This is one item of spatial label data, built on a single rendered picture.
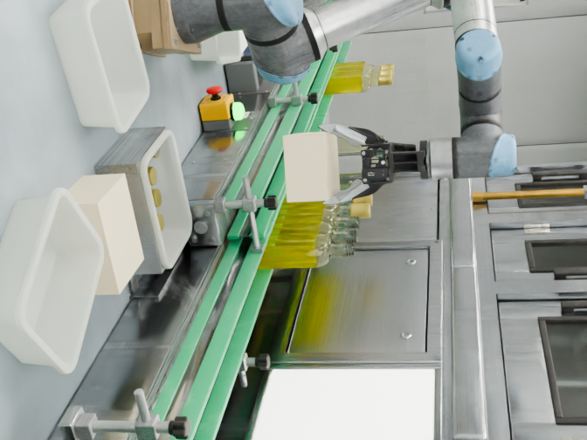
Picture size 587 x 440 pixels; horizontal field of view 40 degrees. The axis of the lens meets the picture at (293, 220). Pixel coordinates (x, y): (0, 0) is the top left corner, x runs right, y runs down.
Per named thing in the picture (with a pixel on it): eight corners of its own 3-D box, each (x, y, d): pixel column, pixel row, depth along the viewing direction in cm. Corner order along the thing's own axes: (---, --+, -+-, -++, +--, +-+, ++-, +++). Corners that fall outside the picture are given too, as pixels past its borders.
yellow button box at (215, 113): (202, 132, 200) (231, 130, 198) (196, 103, 196) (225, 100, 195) (209, 121, 206) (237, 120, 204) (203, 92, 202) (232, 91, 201)
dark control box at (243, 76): (227, 93, 224) (257, 92, 222) (223, 65, 220) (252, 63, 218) (234, 84, 231) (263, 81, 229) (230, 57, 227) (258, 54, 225)
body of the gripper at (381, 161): (356, 143, 145) (425, 139, 142) (362, 141, 153) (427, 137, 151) (359, 186, 146) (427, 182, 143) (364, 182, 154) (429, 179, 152)
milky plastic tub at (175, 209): (124, 276, 150) (169, 275, 148) (95, 165, 140) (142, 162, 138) (153, 230, 165) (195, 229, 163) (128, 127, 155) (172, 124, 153)
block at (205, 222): (189, 249, 167) (221, 248, 166) (179, 208, 163) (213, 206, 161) (193, 240, 170) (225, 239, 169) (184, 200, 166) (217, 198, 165)
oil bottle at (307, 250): (232, 271, 175) (331, 268, 170) (228, 248, 172) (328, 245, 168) (238, 257, 180) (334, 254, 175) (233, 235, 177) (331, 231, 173)
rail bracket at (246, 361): (201, 392, 153) (271, 392, 150) (195, 362, 149) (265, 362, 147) (206, 378, 156) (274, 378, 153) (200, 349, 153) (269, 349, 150)
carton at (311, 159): (282, 135, 146) (323, 133, 145) (299, 133, 162) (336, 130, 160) (286, 202, 148) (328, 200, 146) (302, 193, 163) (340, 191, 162)
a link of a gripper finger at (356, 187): (318, 204, 149) (358, 174, 147) (323, 201, 155) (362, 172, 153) (328, 218, 149) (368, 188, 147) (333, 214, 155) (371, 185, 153)
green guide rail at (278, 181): (227, 239, 170) (264, 238, 168) (226, 236, 170) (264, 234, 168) (329, 21, 322) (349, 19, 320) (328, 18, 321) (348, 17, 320)
